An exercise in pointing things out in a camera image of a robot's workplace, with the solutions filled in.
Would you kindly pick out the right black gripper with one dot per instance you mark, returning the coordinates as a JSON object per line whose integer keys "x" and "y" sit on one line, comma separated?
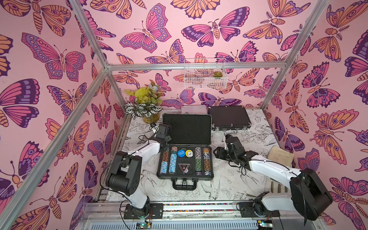
{"x": 223, "y": 152}

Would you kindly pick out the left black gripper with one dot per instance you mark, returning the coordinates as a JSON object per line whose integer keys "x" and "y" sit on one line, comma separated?
{"x": 169, "y": 138}

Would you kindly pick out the small silver poker case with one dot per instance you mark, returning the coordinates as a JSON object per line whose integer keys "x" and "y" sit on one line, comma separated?
{"x": 194, "y": 110}

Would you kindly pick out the large black poker case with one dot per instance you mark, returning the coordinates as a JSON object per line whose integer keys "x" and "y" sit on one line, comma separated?
{"x": 189, "y": 132}

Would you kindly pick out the black medium poker case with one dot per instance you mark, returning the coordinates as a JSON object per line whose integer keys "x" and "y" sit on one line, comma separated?
{"x": 229, "y": 118}

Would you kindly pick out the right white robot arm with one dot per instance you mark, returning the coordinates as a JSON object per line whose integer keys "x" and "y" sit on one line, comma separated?
{"x": 306, "y": 193}

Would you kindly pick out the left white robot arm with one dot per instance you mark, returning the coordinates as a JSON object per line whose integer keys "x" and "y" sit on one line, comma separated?
{"x": 124, "y": 172}

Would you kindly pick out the yellow glass plant vase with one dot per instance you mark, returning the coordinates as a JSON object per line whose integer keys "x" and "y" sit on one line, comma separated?
{"x": 152, "y": 119}

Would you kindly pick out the blue round dealer chip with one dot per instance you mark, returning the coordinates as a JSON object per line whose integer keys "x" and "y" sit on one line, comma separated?
{"x": 181, "y": 153}

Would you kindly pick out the yellow white round chip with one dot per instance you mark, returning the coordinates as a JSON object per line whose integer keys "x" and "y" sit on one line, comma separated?
{"x": 189, "y": 153}

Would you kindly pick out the striped leaf plant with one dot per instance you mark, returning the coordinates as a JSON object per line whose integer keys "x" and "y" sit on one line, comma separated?
{"x": 142, "y": 109}

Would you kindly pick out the beige work glove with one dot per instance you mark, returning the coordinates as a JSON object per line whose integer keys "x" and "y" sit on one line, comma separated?
{"x": 281, "y": 156}

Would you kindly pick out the yellow-green leafy plant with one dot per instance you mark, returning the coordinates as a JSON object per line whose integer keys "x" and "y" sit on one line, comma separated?
{"x": 145, "y": 95}

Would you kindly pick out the small green succulent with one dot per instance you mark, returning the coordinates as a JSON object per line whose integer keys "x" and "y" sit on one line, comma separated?
{"x": 218, "y": 74}

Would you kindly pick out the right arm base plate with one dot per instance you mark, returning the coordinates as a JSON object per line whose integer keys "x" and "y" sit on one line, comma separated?
{"x": 250, "y": 209}

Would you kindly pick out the white wire basket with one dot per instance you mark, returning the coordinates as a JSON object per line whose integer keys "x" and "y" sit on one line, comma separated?
{"x": 199, "y": 75}

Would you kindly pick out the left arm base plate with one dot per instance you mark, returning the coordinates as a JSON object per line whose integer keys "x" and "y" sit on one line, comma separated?
{"x": 153, "y": 211}

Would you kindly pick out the aluminium front rail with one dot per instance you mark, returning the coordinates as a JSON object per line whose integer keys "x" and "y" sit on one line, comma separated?
{"x": 197, "y": 215}

